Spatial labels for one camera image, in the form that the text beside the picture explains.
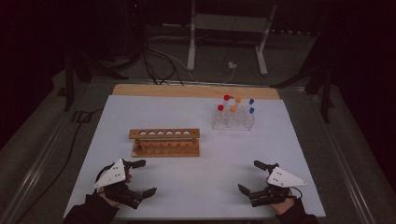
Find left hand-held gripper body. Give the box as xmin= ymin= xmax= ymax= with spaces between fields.
xmin=92 ymin=158 xmax=146 ymax=210

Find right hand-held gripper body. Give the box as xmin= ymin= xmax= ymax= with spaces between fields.
xmin=248 ymin=166 xmax=308 ymax=209

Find wooden test tube rack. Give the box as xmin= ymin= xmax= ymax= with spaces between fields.
xmin=128 ymin=128 xmax=201 ymax=158

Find clear plastic test tube rack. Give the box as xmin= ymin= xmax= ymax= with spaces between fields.
xmin=212 ymin=104 xmax=256 ymax=132

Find person's right hand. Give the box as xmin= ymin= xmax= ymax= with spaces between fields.
xmin=269 ymin=189 xmax=296 ymax=217

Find person's left hand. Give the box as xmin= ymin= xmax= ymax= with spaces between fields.
xmin=97 ymin=173 xmax=134 ymax=208

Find white table sheet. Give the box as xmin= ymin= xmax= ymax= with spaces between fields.
xmin=64 ymin=94 xmax=327 ymax=218

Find dark tripod stand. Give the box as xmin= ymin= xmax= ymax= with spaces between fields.
xmin=62 ymin=50 xmax=130 ymax=112
xmin=270 ymin=31 xmax=336 ymax=124

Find white metal stand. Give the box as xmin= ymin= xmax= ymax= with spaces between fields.
xmin=186 ymin=0 xmax=278 ymax=77

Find left hand-held gripper cable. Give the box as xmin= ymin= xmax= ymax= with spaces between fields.
xmin=94 ymin=164 xmax=114 ymax=195

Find hand-held gripper cable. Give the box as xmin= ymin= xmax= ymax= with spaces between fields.
xmin=94 ymin=164 xmax=114 ymax=195
xmin=289 ymin=186 xmax=304 ymax=201

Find right hand-held gripper cable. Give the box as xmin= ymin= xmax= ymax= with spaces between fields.
xmin=289 ymin=186 xmax=304 ymax=201

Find long black floor cable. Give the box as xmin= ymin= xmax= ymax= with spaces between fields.
xmin=14 ymin=107 xmax=105 ymax=224

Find metal floor rail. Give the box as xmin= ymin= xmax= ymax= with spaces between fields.
xmin=0 ymin=83 xmax=92 ymax=224
xmin=311 ymin=92 xmax=378 ymax=224

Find black floor cable bundle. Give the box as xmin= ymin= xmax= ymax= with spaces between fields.
xmin=140 ymin=45 xmax=185 ymax=86

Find white floor cable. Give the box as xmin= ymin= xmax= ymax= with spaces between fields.
xmin=148 ymin=46 xmax=236 ymax=85

